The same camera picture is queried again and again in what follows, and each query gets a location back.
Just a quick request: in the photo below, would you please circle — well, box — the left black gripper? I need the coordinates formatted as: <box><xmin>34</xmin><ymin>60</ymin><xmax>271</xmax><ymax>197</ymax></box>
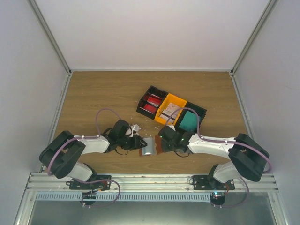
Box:
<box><xmin>118</xmin><ymin>135</ymin><xmax>147</xmax><ymax>151</ymax></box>

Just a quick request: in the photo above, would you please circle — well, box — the brown leather card holder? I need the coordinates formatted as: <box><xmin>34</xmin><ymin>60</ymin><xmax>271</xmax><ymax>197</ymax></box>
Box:
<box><xmin>139</xmin><ymin>135</ymin><xmax>163</xmax><ymax>157</ymax></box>

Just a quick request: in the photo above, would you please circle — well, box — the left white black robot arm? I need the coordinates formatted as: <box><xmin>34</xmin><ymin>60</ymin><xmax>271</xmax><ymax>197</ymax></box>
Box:
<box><xmin>39</xmin><ymin>120</ymin><xmax>148</xmax><ymax>189</ymax></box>

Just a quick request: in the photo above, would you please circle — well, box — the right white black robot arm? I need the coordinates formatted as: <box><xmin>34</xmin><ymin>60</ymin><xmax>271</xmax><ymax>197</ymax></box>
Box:
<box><xmin>158</xmin><ymin>126</ymin><xmax>269</xmax><ymax>190</ymax></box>

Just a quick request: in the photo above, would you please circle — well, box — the black bin with teal cards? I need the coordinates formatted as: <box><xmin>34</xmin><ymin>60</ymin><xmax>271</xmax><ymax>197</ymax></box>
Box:
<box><xmin>175</xmin><ymin>102</ymin><xmax>207</xmax><ymax>133</ymax></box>

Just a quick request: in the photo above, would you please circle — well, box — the teal card stack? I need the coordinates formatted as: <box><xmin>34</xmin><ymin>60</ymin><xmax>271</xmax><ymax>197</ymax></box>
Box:
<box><xmin>179</xmin><ymin>111</ymin><xmax>200</xmax><ymax>132</ymax></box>

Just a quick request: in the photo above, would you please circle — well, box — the white patterned card stack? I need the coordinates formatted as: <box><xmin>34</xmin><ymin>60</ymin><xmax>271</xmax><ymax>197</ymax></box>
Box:
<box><xmin>159</xmin><ymin>103</ymin><xmax>180</xmax><ymax>123</ymax></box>

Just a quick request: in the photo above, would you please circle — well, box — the lower red card stack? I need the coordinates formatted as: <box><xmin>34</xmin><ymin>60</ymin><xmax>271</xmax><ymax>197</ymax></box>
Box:
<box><xmin>143</xmin><ymin>104</ymin><xmax>157</xmax><ymax>114</ymax></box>

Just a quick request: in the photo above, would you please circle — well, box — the red card stack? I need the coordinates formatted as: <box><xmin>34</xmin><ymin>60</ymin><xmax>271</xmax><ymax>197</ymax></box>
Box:
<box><xmin>147</xmin><ymin>94</ymin><xmax>162</xmax><ymax>107</ymax></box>
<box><xmin>143</xmin><ymin>104</ymin><xmax>157</xmax><ymax>114</ymax></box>

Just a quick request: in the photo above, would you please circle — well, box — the black bin with red cards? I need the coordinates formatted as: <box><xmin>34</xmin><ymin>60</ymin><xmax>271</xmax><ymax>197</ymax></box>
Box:
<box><xmin>136</xmin><ymin>86</ymin><xmax>168</xmax><ymax>120</ymax></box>

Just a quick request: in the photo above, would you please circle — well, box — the upper red card stack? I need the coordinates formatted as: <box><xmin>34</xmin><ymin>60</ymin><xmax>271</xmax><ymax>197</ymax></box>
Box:
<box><xmin>147</xmin><ymin>94</ymin><xmax>162</xmax><ymax>107</ymax></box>

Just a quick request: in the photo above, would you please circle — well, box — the yellow plastic bin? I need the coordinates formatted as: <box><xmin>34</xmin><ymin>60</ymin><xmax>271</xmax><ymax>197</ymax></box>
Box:
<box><xmin>154</xmin><ymin>93</ymin><xmax>187</xmax><ymax>124</ymax></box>

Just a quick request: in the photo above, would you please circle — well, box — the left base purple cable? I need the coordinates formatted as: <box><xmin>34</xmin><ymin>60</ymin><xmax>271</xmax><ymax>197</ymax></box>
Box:
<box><xmin>81</xmin><ymin>179</ymin><xmax>121</xmax><ymax>209</ymax></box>

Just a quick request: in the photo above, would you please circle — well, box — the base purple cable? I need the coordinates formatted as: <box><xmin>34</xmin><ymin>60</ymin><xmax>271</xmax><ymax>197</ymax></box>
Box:
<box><xmin>210</xmin><ymin>177</ymin><xmax>251</xmax><ymax>209</ymax></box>
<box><xmin>81</xmin><ymin>179</ymin><xmax>121</xmax><ymax>209</ymax></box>

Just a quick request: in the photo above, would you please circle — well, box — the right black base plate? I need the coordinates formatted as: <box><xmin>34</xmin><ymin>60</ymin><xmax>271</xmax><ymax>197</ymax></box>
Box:
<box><xmin>189</xmin><ymin>175</ymin><xmax>235</xmax><ymax>191</ymax></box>

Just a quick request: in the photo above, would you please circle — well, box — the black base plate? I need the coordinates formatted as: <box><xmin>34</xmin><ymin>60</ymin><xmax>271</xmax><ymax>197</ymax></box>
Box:
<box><xmin>189</xmin><ymin>175</ymin><xmax>235</xmax><ymax>191</ymax></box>
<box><xmin>66</xmin><ymin>175</ymin><xmax>112</xmax><ymax>191</ymax></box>

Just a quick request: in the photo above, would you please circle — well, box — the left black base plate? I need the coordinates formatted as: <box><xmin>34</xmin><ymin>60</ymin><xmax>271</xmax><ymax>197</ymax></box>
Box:
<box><xmin>66</xmin><ymin>175</ymin><xmax>112</xmax><ymax>191</ymax></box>

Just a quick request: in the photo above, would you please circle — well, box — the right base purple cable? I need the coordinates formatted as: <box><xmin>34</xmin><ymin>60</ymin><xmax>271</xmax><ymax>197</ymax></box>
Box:
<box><xmin>210</xmin><ymin>177</ymin><xmax>251</xmax><ymax>209</ymax></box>

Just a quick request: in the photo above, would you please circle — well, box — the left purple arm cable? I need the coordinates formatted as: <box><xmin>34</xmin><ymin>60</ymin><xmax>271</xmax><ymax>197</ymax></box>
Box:
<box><xmin>46</xmin><ymin>107</ymin><xmax>121</xmax><ymax>176</ymax></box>

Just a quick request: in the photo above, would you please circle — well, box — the aluminium front rail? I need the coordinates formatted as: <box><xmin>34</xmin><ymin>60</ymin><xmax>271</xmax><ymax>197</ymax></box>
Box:
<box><xmin>25</xmin><ymin>173</ymin><xmax>278</xmax><ymax>193</ymax></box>

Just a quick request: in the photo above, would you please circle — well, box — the grey slotted cable duct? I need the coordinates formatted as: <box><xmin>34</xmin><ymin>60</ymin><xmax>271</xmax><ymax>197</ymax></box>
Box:
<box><xmin>36</xmin><ymin>192</ymin><xmax>210</xmax><ymax>203</ymax></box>

